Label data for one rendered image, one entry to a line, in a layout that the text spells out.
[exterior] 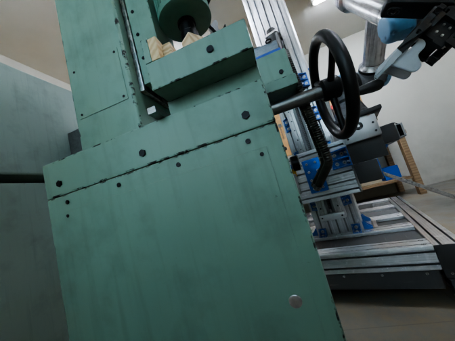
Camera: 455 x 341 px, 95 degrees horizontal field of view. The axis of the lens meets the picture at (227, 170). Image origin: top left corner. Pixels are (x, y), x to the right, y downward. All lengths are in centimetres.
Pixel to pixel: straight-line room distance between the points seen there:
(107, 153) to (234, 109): 31
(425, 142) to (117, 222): 427
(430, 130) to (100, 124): 431
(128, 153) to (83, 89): 36
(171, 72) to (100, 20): 47
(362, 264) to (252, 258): 78
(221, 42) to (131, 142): 28
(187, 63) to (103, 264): 46
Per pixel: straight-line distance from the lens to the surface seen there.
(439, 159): 443
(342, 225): 142
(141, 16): 87
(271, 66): 67
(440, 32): 62
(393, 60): 58
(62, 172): 65
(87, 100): 80
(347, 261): 114
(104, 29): 86
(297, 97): 64
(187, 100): 49
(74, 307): 66
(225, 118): 42
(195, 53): 46
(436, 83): 467
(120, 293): 56
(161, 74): 47
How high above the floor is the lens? 60
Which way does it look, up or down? 8 degrees up
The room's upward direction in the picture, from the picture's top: 16 degrees counter-clockwise
